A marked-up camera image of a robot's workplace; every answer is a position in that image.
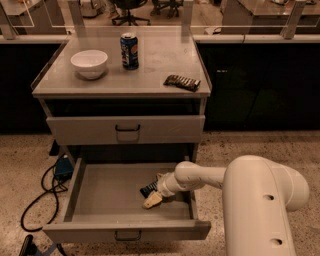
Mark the white ceramic bowl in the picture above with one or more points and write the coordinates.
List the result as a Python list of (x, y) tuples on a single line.
[(90, 64)]

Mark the dark blue rxbar wrapper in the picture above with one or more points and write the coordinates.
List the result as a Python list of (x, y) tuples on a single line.
[(148, 189)]

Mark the brown snack bar wrapper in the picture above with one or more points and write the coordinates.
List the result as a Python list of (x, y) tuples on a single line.
[(182, 82)]

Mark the grey background desk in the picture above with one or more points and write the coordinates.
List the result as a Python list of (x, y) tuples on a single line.
[(266, 17), (35, 17)]

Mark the grey background desk left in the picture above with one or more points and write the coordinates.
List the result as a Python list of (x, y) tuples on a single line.
[(35, 17)]

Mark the black object bottom left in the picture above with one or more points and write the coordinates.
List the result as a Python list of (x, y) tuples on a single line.
[(28, 248)]

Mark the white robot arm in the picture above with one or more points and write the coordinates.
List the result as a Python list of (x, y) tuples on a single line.
[(257, 195)]

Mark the blue power box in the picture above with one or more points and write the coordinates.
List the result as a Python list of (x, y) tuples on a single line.
[(63, 168)]

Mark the blue pepsi can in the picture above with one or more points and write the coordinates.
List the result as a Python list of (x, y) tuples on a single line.
[(129, 50)]

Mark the grey open middle drawer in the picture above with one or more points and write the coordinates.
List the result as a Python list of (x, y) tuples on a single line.
[(104, 204)]

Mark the grey background desk right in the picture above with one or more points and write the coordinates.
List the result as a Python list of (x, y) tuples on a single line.
[(266, 17)]

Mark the black office chair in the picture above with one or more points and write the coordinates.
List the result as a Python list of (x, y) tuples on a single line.
[(129, 18)]

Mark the grey drawer cabinet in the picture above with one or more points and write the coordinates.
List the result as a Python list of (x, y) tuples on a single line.
[(162, 51)]

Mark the person legs in background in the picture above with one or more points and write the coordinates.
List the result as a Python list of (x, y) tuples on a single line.
[(111, 8)]

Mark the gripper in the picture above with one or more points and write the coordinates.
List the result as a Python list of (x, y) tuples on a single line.
[(164, 188)]

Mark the grey closed upper drawer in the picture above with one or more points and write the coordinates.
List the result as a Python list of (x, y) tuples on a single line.
[(103, 130)]

